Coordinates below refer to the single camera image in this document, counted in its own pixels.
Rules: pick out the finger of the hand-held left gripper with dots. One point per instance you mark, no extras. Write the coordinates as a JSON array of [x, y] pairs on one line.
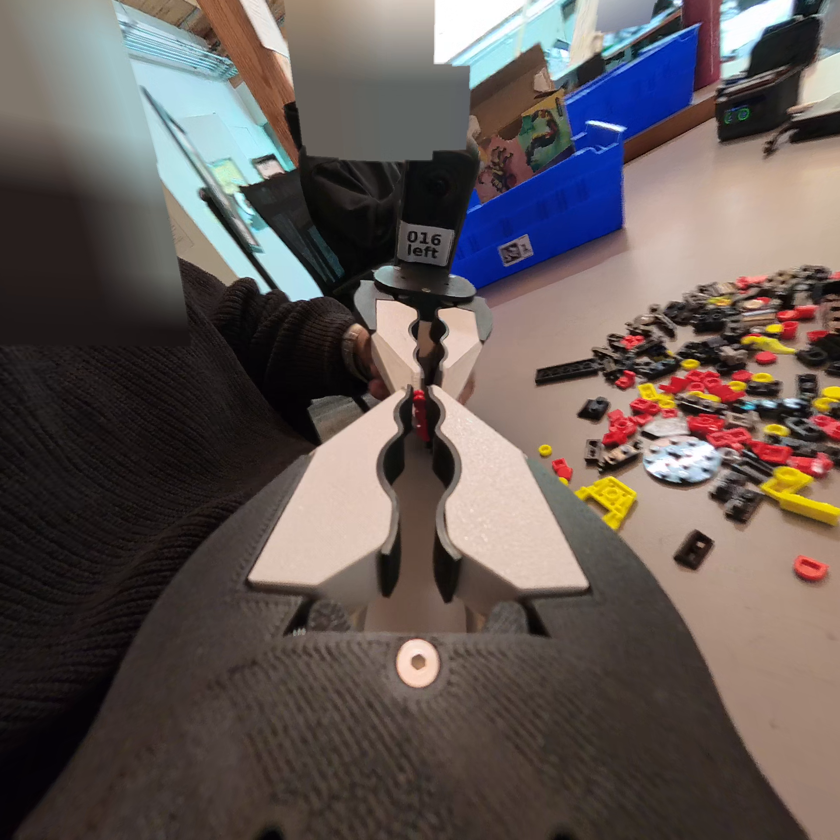
[[459, 348], [394, 334]]

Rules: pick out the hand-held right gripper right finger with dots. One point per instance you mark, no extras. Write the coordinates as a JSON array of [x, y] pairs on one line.
[[512, 525]]

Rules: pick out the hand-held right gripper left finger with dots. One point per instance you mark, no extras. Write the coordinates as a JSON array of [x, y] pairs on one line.
[[328, 525]]

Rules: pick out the brown cardboard box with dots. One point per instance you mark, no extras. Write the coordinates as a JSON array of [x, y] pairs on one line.
[[508, 85]]

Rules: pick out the yellow lego wedge plate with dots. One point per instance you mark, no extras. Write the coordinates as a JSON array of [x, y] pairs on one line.
[[610, 499]]

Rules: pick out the pink printed cardboard box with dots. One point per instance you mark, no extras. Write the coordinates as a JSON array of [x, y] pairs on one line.
[[499, 167]]

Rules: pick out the person's left forearm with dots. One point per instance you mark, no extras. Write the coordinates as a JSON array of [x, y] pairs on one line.
[[275, 328]]

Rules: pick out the small red rounded lego tile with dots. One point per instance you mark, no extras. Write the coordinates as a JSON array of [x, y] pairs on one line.
[[810, 568]]

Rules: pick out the person's left hand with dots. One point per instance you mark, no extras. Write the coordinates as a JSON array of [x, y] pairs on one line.
[[377, 386]]

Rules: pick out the wooden ceiling beam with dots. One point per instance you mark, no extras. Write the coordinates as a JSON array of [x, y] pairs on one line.
[[243, 59]]

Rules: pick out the black box with green lights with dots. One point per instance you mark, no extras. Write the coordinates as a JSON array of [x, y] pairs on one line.
[[754, 111]]

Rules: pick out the short black lego plate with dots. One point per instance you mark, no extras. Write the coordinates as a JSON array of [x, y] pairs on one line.
[[694, 548]]

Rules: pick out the pile of mixed lego pieces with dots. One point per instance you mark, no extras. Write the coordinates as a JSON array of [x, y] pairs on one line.
[[679, 459]]

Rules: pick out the white paper notice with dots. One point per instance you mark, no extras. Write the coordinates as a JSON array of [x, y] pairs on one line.
[[266, 26]]

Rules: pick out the blue plastic bin white label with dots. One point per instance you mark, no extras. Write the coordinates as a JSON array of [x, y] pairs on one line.
[[558, 197]]

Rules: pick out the green printed cardboard box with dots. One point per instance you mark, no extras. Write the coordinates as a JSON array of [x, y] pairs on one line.
[[541, 131]]

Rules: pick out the dark grey laptop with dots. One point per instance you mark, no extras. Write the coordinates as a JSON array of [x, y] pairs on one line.
[[814, 121]]

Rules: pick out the small red lego brick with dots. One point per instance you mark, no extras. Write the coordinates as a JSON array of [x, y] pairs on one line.
[[420, 413]]

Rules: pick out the black mesh chair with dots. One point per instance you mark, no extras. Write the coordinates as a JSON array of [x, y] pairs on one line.
[[289, 229]]

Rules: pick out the long black lego plate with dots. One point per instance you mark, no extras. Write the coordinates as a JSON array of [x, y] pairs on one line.
[[568, 371]]

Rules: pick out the maroon pillar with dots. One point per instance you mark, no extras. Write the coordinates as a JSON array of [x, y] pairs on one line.
[[702, 39]]

